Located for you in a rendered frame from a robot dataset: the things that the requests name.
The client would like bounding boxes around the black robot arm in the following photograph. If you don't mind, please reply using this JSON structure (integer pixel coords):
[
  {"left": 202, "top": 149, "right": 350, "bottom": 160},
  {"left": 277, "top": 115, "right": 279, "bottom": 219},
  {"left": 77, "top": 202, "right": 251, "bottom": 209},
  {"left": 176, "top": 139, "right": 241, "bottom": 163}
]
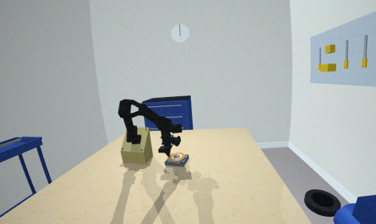
[{"left": 118, "top": 100, "right": 182, "bottom": 146}]

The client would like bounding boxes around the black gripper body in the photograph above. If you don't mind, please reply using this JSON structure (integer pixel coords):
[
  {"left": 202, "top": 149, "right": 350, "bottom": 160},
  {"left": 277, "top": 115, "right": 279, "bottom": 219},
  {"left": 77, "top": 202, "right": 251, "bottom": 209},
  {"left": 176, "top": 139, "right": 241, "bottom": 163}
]
[{"left": 159, "top": 134, "right": 172, "bottom": 153}]

